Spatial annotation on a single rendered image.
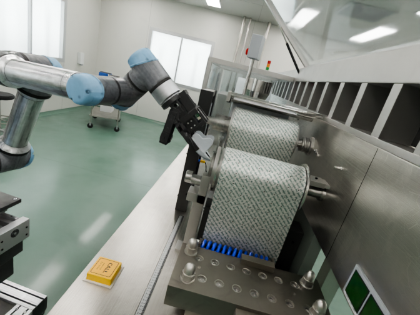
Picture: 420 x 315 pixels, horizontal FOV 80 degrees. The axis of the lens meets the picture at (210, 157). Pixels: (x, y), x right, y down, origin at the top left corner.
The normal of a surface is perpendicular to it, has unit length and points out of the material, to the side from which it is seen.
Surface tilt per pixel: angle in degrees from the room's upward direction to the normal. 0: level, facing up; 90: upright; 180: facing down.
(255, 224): 90
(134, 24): 90
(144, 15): 90
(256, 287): 0
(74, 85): 90
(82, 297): 0
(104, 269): 0
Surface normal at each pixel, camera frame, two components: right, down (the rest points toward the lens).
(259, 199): -0.11, 0.29
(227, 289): 0.23, -0.92
